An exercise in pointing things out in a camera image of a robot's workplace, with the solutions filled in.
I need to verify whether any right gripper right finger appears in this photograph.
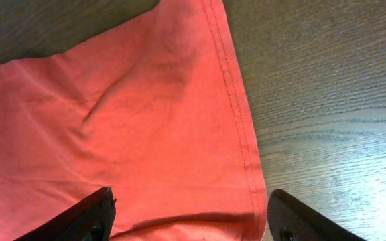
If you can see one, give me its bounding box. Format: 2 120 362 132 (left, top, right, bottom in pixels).
267 189 365 241

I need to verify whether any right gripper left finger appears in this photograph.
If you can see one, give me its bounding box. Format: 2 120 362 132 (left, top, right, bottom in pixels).
16 187 116 241

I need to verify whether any orange t-shirt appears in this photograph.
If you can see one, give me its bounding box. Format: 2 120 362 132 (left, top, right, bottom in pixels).
0 0 267 240

